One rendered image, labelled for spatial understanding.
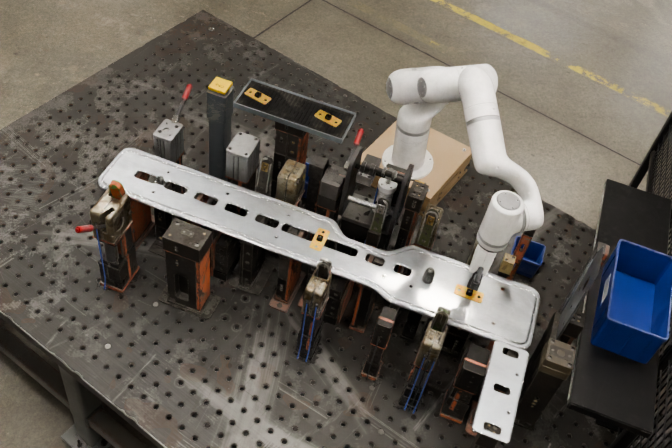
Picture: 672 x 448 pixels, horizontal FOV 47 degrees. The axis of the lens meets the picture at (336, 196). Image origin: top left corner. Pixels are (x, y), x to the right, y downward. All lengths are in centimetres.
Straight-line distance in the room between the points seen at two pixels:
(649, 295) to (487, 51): 276
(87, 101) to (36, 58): 142
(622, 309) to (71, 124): 205
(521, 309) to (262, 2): 319
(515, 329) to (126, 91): 181
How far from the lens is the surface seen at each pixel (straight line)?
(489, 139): 204
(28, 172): 297
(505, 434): 210
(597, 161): 445
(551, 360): 218
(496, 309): 229
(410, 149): 277
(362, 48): 474
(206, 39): 351
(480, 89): 208
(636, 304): 244
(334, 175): 240
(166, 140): 251
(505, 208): 198
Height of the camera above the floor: 279
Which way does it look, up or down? 47 degrees down
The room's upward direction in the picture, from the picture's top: 10 degrees clockwise
